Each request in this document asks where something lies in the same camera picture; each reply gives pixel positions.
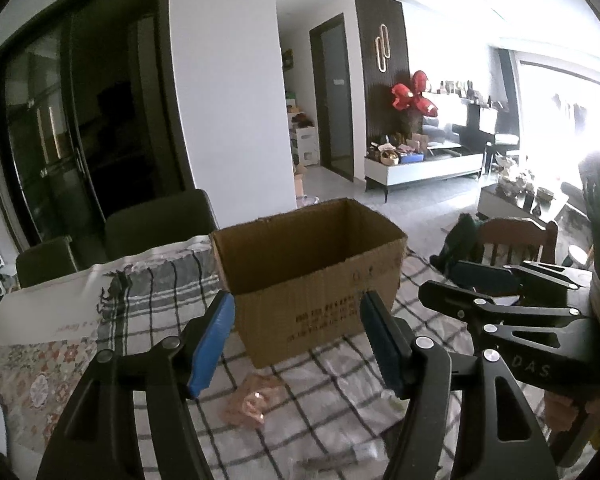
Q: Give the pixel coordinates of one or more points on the floral patterned placemat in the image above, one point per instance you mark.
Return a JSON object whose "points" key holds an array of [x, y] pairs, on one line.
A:
{"points": [[36, 382]]}

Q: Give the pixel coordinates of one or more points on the wooden chair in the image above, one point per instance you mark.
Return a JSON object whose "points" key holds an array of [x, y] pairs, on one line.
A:
{"points": [[504, 241]]}

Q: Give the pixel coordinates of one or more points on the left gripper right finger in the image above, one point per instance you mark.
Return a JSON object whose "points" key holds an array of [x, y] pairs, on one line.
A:
{"points": [[402, 366]]}

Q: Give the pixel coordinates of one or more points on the dark upholstered chair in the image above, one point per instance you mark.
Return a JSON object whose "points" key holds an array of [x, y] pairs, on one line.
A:
{"points": [[45, 262], [168, 220]]}

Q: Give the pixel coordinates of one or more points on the checkered white tablecloth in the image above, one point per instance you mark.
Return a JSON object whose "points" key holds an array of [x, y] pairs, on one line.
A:
{"points": [[336, 404]]}

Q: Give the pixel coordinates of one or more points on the red bow balloon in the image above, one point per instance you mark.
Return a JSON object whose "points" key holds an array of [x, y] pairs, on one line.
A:
{"points": [[406, 97]]}

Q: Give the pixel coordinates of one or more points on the white shelf cart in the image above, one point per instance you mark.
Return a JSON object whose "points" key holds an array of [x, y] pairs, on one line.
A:
{"points": [[303, 135]]}

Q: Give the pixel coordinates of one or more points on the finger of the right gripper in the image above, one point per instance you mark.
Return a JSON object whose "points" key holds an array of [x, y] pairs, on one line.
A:
{"points": [[471, 307], [512, 279]]}

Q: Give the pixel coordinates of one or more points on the rose gold snack packet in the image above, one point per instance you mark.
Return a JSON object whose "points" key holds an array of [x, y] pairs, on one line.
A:
{"points": [[248, 405]]}

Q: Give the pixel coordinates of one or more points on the brown cardboard box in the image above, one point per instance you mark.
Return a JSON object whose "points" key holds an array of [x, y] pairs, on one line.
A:
{"points": [[298, 278]]}

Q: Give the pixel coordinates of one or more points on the white low tv cabinet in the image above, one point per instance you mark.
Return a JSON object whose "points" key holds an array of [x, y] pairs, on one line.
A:
{"points": [[389, 178]]}

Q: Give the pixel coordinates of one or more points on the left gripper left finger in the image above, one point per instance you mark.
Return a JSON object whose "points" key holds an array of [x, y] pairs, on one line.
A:
{"points": [[196, 351]]}

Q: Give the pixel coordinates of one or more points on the dark green garment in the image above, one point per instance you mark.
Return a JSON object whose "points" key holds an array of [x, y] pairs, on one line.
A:
{"points": [[458, 245]]}

